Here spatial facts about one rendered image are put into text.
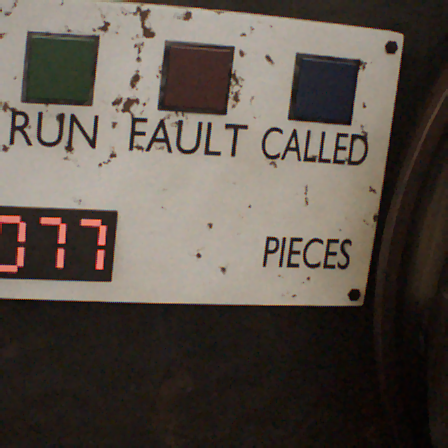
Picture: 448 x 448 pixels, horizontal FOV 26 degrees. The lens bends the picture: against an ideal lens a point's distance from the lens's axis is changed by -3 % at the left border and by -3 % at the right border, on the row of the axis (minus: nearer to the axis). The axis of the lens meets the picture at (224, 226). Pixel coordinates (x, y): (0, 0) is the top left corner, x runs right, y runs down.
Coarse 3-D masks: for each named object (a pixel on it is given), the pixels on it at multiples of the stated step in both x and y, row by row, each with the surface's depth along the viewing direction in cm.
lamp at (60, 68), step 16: (32, 48) 54; (48, 48) 54; (64, 48) 54; (80, 48) 54; (32, 64) 54; (48, 64) 54; (64, 64) 54; (80, 64) 55; (32, 80) 54; (48, 80) 54; (64, 80) 55; (80, 80) 55; (32, 96) 54; (48, 96) 55; (64, 96) 55; (80, 96) 55
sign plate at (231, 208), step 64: (0, 0) 53; (64, 0) 54; (0, 64) 54; (128, 64) 56; (256, 64) 58; (384, 64) 60; (0, 128) 55; (64, 128) 56; (128, 128) 57; (192, 128) 58; (256, 128) 59; (320, 128) 60; (384, 128) 61; (0, 192) 56; (64, 192) 57; (128, 192) 58; (192, 192) 59; (256, 192) 60; (320, 192) 61; (0, 256) 57; (64, 256) 58; (128, 256) 59; (192, 256) 60; (256, 256) 62; (320, 256) 63
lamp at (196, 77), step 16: (176, 48) 56; (192, 48) 56; (208, 48) 56; (176, 64) 56; (192, 64) 56; (208, 64) 57; (224, 64) 57; (176, 80) 56; (192, 80) 57; (208, 80) 57; (224, 80) 57; (176, 96) 57; (192, 96) 57; (208, 96) 57; (224, 96) 58
